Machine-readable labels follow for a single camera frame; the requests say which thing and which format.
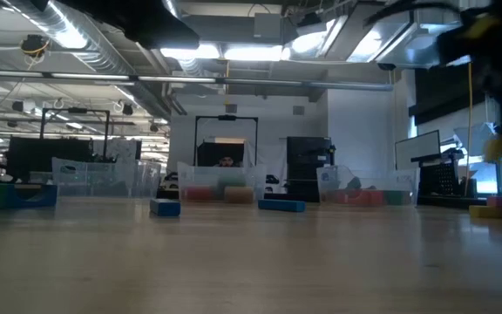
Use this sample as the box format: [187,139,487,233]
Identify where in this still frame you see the yellow power cable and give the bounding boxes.
[464,63,476,198]

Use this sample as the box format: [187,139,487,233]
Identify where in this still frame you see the white hanging cloth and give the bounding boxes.
[451,120,502,158]

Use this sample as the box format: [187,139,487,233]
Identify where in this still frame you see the black cabinet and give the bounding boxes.
[285,135,336,195]

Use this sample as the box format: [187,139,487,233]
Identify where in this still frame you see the black gantry frame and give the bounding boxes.
[193,114,260,168]
[38,106,112,165]

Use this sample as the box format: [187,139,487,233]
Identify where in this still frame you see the black screen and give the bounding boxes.
[195,140,247,169]

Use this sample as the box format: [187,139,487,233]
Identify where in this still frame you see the blue long block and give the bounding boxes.
[256,198,308,214]
[148,198,182,219]

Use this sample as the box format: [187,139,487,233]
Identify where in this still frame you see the yellow arch block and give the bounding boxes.
[483,132,502,163]

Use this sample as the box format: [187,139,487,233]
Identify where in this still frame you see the black monitor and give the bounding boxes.
[5,135,97,184]

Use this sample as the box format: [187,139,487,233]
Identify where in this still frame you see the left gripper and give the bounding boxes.
[28,0,200,51]

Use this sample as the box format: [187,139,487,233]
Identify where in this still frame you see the long grey ceiling pipe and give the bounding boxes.
[0,68,394,92]

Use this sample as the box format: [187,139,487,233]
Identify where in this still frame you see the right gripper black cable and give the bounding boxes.
[363,1,468,27]

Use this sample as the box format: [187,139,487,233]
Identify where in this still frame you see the yellow long block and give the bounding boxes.
[468,204,502,221]

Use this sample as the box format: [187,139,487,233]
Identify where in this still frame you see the white printed sheet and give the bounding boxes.
[92,138,144,176]

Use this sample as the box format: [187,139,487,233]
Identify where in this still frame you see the grey ceiling box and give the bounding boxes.
[252,11,288,44]

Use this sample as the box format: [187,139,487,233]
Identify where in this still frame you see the red cylinder block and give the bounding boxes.
[181,186,216,203]

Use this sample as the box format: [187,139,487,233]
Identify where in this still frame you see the yellow cylinder block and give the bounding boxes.
[223,186,256,205]

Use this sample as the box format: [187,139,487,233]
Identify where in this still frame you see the black pegboard cart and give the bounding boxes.
[417,147,479,208]

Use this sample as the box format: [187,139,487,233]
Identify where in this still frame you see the green cylinder block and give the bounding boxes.
[216,174,248,192]

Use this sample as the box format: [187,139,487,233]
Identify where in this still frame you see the blue arch block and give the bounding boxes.
[5,183,59,210]

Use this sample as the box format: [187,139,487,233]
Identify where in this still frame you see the ceiling light panel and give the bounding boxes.
[222,43,285,63]
[159,41,222,61]

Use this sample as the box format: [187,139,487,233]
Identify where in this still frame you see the clear plastic bin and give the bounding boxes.
[51,157,163,198]
[315,164,423,207]
[177,161,267,204]

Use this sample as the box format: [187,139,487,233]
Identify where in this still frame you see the white board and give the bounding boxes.
[393,128,443,173]

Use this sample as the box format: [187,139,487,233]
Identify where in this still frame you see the shiny round duct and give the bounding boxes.
[160,0,182,19]

